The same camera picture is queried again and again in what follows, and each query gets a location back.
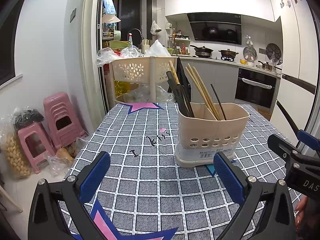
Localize black curved faucet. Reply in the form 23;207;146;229
129;28;145;45

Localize spice rack with bottles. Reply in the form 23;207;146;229
168;29;192;55

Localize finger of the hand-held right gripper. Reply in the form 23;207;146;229
267;134;302;166
297;129;320;157

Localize small steel saucepan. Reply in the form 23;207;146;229
258;60;274;72

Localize beige plastic utensil holder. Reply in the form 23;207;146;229
174;102;250;168

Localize black built-in oven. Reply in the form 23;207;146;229
234;68;279;109

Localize round black divided pan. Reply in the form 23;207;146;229
266;43;282;60

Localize white plastic bag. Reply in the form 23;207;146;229
144;39;172;57

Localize single pink plastic stool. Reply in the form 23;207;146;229
17;122;57;175

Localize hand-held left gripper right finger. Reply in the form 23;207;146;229
213;152;297;240

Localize green bowl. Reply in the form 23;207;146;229
109;40;130;49

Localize beige plastic basket trolley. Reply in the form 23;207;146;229
110;56;179;105

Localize black lidded wok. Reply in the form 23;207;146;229
190;45;214;57

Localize hanging plastic bag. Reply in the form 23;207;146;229
150;20;162;35

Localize yellow oil bottle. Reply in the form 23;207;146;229
114;80;133;97

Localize person's right hand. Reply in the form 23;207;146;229
294;195;312;233

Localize crumpled clear plastic bags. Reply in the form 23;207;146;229
96;46;145;67

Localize grey kitchen counter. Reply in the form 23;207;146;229
179;55;282;103

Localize dark window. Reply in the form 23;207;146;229
0;2;22;85

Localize black utensil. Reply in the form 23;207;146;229
179;85;195;118

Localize grey checked tablecloth with stars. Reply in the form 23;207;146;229
59;102;313;240

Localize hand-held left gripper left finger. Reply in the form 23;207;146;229
28;151;111;240

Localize bunch of bamboo chopsticks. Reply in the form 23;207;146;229
168;60;222;121

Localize white refrigerator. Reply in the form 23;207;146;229
269;0;315;140

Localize white wall cabinets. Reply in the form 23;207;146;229
164;0;282;23

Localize stack of pink plastic stools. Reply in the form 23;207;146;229
43;92;87;149

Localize black plastic bag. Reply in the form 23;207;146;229
12;107;45;130

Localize clear plastic bag with produce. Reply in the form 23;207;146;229
47;137;88;178

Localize black two-handled pot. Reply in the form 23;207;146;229
219;49;239;61

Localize black range hood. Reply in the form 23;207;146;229
187;13;242;45

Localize blue hanging packets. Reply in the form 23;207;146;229
102;0;118;15

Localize clear bag of yellow balls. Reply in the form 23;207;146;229
0;120;32;179

